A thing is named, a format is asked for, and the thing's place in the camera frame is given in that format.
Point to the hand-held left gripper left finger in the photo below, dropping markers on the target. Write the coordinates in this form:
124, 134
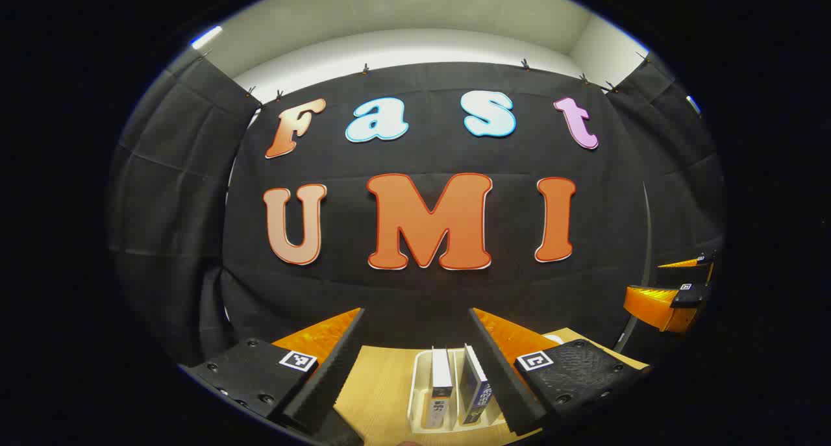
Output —
326, 374

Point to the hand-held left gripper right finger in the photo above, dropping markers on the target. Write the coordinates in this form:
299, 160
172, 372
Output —
505, 374

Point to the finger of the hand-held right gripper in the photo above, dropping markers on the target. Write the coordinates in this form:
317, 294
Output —
649, 303
678, 263

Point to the blue cover book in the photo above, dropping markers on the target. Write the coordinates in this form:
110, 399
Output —
474, 394

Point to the white portrait cover book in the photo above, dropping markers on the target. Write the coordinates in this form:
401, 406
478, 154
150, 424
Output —
441, 368

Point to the cream plastic bookshelf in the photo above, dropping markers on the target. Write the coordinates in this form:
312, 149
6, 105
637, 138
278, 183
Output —
421, 387

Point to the ceiling light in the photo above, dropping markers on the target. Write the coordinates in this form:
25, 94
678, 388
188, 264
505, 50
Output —
206, 37

